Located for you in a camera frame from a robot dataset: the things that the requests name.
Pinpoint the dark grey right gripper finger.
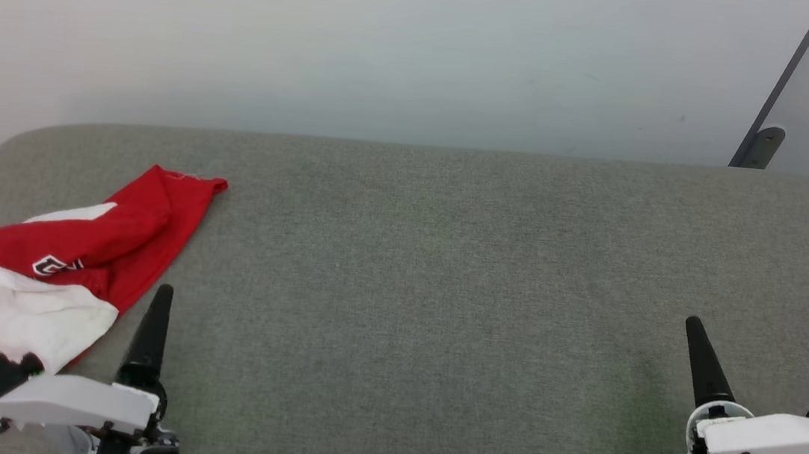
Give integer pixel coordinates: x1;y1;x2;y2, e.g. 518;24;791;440
677;316;741;411

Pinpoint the grey fabric sofa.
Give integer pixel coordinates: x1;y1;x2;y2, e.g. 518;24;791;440
0;92;809;454

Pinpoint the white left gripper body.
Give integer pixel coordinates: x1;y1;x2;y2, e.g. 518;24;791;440
0;367;185;454

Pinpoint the grey metal panel bracket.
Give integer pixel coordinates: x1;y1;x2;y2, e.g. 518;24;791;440
740;123;787;173

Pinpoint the red and white sports shirt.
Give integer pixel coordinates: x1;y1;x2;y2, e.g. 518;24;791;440
0;148;230;434

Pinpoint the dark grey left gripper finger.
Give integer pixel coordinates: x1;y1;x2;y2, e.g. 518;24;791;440
117;280;177;396

